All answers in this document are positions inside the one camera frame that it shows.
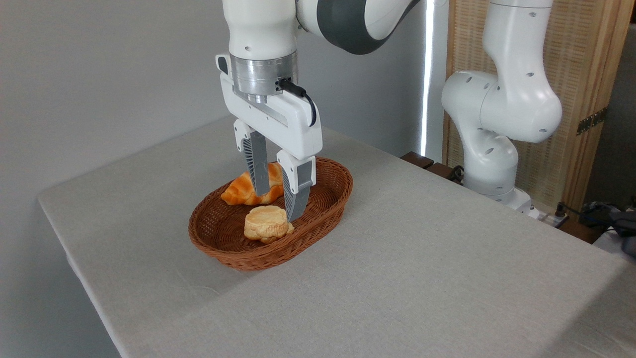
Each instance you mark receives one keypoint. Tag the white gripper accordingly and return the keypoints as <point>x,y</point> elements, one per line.
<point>293,124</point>

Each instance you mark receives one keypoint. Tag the pale round bread bun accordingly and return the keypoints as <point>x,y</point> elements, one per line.
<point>266,224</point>

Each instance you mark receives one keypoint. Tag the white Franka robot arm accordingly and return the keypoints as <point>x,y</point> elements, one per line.
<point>258,30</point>

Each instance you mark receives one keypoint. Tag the orange croissant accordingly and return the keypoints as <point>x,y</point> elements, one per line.
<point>238,191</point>

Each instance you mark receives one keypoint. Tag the brown wicker basket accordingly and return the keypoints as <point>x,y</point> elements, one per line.
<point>223,238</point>

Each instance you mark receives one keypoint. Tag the dark brown wooden block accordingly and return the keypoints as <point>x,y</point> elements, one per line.
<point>416,159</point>
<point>439,171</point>

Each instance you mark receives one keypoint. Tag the grey tablecloth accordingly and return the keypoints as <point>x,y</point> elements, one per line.
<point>422,278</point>

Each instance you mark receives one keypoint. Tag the black power plug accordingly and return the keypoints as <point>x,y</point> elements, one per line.
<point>561,211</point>

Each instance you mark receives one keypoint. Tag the dark brown wooden board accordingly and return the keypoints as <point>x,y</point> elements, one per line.
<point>579,231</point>

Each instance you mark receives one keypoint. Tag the brass screen hinge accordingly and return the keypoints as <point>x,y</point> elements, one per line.
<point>591,121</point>

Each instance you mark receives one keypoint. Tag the wooden rattan folding screen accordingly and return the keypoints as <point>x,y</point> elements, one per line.
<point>579,49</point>

